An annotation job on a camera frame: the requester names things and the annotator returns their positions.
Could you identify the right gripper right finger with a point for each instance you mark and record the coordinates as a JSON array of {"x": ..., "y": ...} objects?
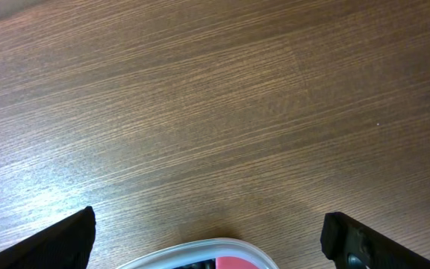
[{"x": 351, "y": 244}]

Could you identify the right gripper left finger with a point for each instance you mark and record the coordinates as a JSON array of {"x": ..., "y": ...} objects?
[{"x": 65, "y": 244}]

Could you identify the pink scoop with blue handle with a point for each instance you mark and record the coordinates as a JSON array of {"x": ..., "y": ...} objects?
[{"x": 233, "y": 263}]

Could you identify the clear plastic container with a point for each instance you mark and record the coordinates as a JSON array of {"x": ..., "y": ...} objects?
[{"x": 199, "y": 251}]

